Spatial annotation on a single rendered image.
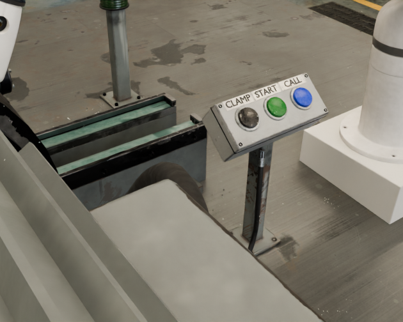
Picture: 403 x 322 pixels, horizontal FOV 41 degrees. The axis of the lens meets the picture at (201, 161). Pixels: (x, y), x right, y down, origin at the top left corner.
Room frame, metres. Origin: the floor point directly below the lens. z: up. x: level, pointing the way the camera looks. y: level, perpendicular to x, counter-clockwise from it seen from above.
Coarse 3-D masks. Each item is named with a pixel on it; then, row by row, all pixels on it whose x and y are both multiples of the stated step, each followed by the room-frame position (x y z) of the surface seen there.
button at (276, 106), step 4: (268, 100) 0.65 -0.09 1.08; (272, 100) 0.65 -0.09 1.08; (276, 100) 0.65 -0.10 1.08; (280, 100) 0.65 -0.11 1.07; (268, 104) 0.64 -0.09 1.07; (272, 104) 0.64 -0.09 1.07; (276, 104) 0.64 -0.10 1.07; (280, 104) 0.65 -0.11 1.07; (284, 104) 0.65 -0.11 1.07; (268, 108) 0.64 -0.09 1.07; (272, 108) 0.64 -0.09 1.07; (276, 108) 0.64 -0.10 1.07; (280, 108) 0.64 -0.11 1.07; (284, 108) 0.64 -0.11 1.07; (272, 112) 0.63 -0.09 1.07; (276, 112) 0.63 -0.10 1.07; (280, 112) 0.63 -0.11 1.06; (284, 112) 0.64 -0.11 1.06; (276, 116) 0.63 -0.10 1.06; (280, 116) 0.63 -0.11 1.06
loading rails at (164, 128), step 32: (160, 96) 0.92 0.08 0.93; (64, 128) 0.80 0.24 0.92; (96, 128) 0.81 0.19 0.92; (128, 128) 0.84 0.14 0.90; (160, 128) 0.88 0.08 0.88; (192, 128) 0.80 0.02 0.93; (64, 160) 0.76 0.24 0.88; (96, 160) 0.70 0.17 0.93; (128, 160) 0.73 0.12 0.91; (160, 160) 0.76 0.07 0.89; (192, 160) 0.80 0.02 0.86; (96, 192) 0.69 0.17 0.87
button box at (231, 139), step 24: (240, 96) 0.64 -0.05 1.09; (264, 96) 0.65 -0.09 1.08; (288, 96) 0.67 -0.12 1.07; (312, 96) 0.68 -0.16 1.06; (216, 120) 0.61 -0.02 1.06; (264, 120) 0.62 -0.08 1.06; (288, 120) 0.64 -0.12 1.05; (312, 120) 0.66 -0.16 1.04; (216, 144) 0.61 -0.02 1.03; (240, 144) 0.58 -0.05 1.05; (264, 144) 0.63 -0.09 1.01
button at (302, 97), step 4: (300, 88) 0.68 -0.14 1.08; (304, 88) 0.68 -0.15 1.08; (296, 92) 0.67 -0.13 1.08; (300, 92) 0.67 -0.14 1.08; (304, 92) 0.68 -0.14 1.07; (308, 92) 0.68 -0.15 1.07; (296, 96) 0.67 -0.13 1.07; (300, 96) 0.67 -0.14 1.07; (304, 96) 0.67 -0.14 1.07; (308, 96) 0.67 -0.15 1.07; (296, 100) 0.66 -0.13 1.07; (300, 100) 0.66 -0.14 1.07; (304, 100) 0.67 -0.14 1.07; (308, 100) 0.67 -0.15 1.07; (300, 104) 0.66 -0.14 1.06; (304, 104) 0.66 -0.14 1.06; (308, 104) 0.66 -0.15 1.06
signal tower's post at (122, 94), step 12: (108, 12) 1.12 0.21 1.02; (120, 12) 1.12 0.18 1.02; (108, 24) 1.12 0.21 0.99; (120, 24) 1.12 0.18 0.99; (108, 36) 1.13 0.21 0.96; (120, 36) 1.12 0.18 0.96; (120, 48) 1.12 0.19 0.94; (120, 60) 1.12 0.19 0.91; (120, 72) 1.12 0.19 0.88; (120, 84) 1.11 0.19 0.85; (108, 96) 1.13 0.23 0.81; (120, 96) 1.11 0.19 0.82; (132, 96) 1.14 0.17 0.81
